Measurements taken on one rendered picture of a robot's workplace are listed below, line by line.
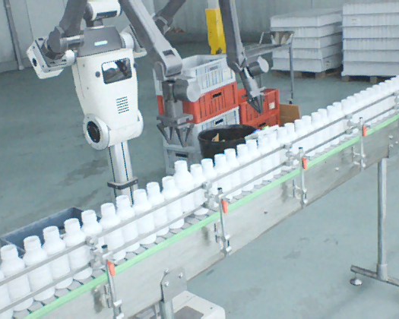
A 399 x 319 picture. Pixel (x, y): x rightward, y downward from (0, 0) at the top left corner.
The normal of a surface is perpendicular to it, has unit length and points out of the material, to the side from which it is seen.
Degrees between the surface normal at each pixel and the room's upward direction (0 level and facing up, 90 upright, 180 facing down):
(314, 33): 89
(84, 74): 90
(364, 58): 89
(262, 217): 90
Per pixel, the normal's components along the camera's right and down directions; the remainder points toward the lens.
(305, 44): -0.72, 0.29
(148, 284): 0.71, 0.15
